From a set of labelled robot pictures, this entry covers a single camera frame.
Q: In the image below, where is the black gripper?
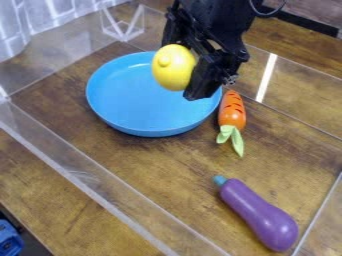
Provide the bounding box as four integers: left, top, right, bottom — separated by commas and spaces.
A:
161, 0, 255, 101

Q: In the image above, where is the yellow toy lemon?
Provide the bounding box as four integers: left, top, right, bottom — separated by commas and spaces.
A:
152, 44, 196, 91

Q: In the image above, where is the blue round tray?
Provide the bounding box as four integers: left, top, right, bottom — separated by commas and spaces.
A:
85, 51, 221, 137

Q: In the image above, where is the orange toy carrot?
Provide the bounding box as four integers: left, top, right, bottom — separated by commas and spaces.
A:
216, 90, 247, 156

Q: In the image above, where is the dark baseboard strip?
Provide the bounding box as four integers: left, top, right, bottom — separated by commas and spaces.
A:
255, 6, 340, 39

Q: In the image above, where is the white curtain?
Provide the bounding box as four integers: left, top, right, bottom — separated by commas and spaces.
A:
0, 0, 124, 63

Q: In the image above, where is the purple toy eggplant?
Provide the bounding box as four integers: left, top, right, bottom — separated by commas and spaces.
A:
212, 175, 299, 252

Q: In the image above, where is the blue object at corner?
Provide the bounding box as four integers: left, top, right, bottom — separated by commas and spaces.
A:
0, 219, 24, 256

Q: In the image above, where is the black cable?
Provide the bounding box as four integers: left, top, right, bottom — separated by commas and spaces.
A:
247, 0, 286, 17

